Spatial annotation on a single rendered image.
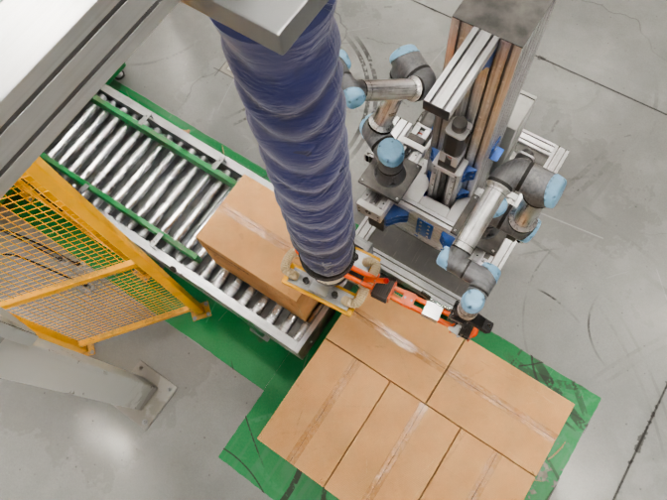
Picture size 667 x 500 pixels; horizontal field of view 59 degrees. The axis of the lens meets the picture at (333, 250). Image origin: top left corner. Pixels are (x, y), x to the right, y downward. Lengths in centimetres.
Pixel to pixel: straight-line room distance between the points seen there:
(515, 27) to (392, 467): 201
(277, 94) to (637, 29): 401
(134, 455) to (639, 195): 348
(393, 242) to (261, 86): 249
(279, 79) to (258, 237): 176
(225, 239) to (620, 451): 245
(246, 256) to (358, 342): 74
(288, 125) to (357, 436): 201
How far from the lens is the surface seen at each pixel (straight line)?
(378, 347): 308
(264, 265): 281
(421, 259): 356
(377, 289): 241
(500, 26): 205
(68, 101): 81
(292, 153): 140
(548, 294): 385
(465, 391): 308
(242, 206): 294
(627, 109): 457
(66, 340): 378
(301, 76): 117
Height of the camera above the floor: 357
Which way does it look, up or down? 70 degrees down
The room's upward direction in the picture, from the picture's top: 11 degrees counter-clockwise
